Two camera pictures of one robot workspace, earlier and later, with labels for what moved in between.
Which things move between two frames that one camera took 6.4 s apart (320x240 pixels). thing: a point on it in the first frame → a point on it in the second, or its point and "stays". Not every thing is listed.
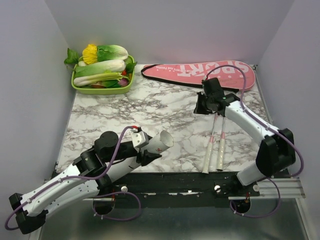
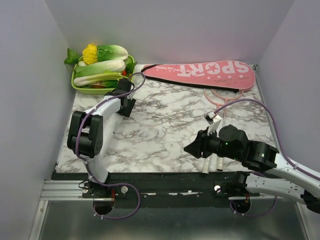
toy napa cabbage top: [111, 52] stays
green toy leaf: [73, 57] stays
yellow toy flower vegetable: [90, 54] stays
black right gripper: [198, 109] → [200, 144]
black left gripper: [148, 157] → [127, 111]
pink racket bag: [234, 75] stays
